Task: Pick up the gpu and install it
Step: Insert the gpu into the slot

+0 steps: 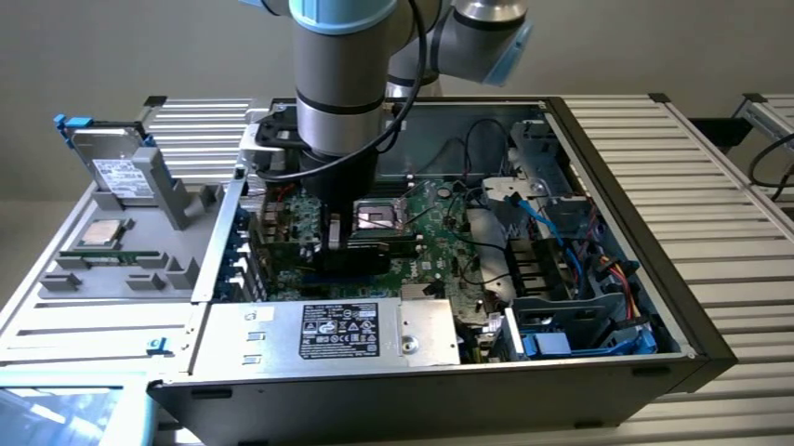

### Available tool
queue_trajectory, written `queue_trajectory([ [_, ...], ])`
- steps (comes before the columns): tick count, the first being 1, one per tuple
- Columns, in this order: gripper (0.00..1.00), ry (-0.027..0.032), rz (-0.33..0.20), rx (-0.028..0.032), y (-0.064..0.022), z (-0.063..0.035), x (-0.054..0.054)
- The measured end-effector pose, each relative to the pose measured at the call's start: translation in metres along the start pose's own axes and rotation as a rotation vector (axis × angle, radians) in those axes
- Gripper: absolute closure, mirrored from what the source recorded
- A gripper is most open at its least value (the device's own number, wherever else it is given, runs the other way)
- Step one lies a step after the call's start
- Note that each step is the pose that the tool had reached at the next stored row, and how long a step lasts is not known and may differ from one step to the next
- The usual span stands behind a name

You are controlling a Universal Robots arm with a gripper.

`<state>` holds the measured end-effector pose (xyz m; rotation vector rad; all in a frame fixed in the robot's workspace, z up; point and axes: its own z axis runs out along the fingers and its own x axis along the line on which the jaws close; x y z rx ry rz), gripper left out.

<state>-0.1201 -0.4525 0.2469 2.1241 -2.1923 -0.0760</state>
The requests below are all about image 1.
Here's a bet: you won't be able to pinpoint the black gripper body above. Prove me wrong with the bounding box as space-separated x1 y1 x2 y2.
296 147 380 219

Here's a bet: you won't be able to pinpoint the cpu socket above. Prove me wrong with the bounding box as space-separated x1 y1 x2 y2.
351 195 412 234

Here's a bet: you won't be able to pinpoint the blue expansion slot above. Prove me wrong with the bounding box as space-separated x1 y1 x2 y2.
300 277 376 288

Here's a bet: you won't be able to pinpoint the green motherboard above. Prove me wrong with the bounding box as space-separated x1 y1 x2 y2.
245 178 518 336

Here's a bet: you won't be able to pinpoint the silver power supply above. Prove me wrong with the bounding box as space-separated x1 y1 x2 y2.
205 298 464 369

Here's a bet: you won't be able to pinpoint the grey parts rack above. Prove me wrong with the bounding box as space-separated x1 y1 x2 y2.
36 147 228 301

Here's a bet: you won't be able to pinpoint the metal disk bay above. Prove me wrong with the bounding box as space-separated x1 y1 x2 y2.
504 118 627 298

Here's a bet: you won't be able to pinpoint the hard disk with blue caddy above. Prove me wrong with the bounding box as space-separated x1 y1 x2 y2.
52 113 157 200

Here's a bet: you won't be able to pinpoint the green ram stick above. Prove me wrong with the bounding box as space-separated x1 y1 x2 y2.
56 249 164 266

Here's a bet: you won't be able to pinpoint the silver cpu chip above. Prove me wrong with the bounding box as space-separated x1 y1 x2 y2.
78 216 131 251

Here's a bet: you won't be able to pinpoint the black open pc case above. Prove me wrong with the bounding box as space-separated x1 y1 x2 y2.
147 95 738 443

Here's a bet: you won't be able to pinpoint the blue disk caddy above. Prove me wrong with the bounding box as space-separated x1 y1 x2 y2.
519 319 660 360

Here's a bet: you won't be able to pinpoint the light blue transparent box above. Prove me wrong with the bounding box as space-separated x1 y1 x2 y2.
0 370 160 446

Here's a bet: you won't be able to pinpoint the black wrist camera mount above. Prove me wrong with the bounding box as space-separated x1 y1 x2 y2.
237 109 311 179

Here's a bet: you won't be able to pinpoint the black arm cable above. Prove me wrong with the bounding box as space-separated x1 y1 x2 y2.
255 0 429 182

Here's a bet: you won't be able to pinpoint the thin black wire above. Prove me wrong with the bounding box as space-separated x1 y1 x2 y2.
459 118 519 190

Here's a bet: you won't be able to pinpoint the white air duct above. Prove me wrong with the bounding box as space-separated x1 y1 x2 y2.
463 207 518 299

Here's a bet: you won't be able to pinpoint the blue sata wire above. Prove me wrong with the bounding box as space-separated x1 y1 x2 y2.
506 193 567 248

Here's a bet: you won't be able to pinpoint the red yellow power wires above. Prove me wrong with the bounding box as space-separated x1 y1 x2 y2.
591 250 642 329

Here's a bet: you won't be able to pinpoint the black loose cable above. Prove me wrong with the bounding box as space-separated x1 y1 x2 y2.
748 131 794 203

